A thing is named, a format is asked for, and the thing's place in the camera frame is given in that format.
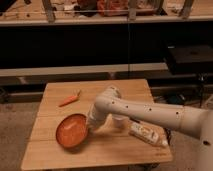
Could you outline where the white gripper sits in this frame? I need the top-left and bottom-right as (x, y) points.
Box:
(85, 103), (111, 133)

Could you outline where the orange ceramic bowl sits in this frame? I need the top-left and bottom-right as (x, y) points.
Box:
(56, 114), (88, 148)

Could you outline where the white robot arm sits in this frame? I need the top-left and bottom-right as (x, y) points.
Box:
(87, 86), (213, 171)

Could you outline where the white plastic cup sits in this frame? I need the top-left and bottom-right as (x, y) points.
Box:
(112, 114), (127, 129)

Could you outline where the wooden table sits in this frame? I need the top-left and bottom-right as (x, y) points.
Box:
(21, 79), (173, 171)

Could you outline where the orange toy carrot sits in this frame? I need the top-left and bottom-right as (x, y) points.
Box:
(58, 90), (81, 107)

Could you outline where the white packaged bottle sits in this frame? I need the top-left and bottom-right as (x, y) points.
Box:
(129, 122), (168, 147)

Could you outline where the black equipment case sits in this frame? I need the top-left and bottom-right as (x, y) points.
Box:
(165, 45), (213, 75)

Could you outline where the orange clutter on shelf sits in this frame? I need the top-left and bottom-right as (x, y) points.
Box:
(97, 0), (128, 16)

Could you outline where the long shelf bench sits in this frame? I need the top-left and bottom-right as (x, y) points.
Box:
(0, 0), (213, 27)

